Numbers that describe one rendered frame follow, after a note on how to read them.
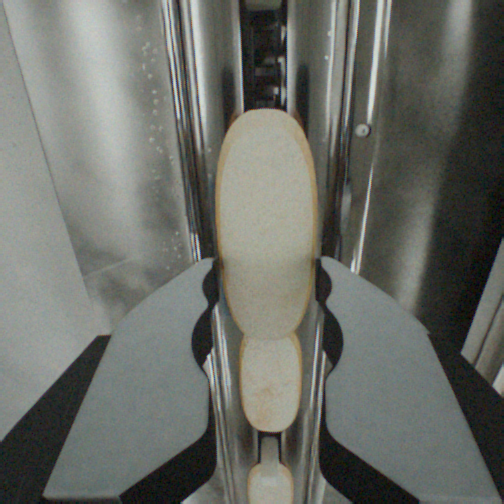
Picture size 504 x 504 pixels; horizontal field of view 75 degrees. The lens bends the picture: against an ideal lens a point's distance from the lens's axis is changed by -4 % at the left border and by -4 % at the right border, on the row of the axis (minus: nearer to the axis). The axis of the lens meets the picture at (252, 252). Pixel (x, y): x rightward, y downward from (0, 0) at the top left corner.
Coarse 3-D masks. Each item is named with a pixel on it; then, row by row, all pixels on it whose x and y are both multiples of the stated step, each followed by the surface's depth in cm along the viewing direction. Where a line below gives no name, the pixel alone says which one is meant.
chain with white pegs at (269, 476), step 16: (256, 0) 11; (272, 0) 11; (256, 32) 13; (272, 32) 13; (256, 48) 13; (272, 48) 13; (256, 80) 14; (272, 80) 14; (272, 432) 25; (272, 448) 25; (272, 464) 24; (272, 480) 23
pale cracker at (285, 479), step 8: (256, 464) 25; (280, 464) 25; (256, 472) 25; (280, 472) 25; (288, 472) 25; (248, 480) 26; (256, 480) 26; (280, 480) 25; (288, 480) 26; (248, 488) 27; (256, 488) 26; (264, 488) 26; (272, 488) 26; (280, 488) 26; (288, 488) 26; (248, 496) 27; (256, 496) 26; (264, 496) 26; (272, 496) 26; (280, 496) 26; (288, 496) 27
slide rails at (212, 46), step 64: (192, 0) 12; (320, 0) 11; (192, 64) 13; (320, 64) 12; (192, 128) 14; (320, 128) 14; (320, 192) 15; (320, 256) 16; (320, 320) 18; (256, 448) 25
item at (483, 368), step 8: (496, 328) 14; (496, 336) 14; (488, 344) 14; (496, 344) 14; (488, 352) 14; (496, 352) 13; (488, 360) 14; (496, 360) 13; (480, 368) 15; (488, 368) 14; (496, 368) 13; (488, 376) 14; (496, 376) 13; (496, 384) 13
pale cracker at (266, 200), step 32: (256, 128) 11; (288, 128) 11; (224, 160) 11; (256, 160) 11; (288, 160) 11; (224, 192) 12; (256, 192) 12; (288, 192) 12; (224, 224) 12; (256, 224) 12; (288, 224) 12; (224, 256) 13; (256, 256) 13; (288, 256) 13; (224, 288) 14; (256, 288) 13; (288, 288) 14; (256, 320) 14; (288, 320) 14
